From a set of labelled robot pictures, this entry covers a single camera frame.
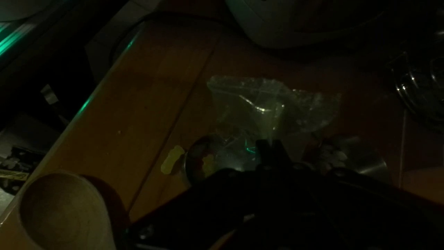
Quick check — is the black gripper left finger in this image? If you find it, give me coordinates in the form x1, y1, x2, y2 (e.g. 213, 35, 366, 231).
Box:
253, 138, 274, 171

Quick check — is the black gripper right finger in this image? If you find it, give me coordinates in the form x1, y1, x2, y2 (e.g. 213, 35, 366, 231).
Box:
271, 138, 295, 172

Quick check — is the clear plastic packet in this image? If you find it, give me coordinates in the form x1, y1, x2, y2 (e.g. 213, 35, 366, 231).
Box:
206, 74, 343, 164

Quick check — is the metal spoon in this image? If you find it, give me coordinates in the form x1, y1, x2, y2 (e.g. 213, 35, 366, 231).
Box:
184, 135, 225, 188
318, 133, 391, 179

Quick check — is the yellow food piece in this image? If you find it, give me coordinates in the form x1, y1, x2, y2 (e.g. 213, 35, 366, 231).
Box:
160, 145, 187, 176

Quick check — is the silver toaster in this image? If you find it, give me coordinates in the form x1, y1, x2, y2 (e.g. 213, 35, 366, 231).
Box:
225, 0, 388, 51

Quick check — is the wooden spoon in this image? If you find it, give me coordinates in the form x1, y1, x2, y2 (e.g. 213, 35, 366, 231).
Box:
19, 171, 117, 250

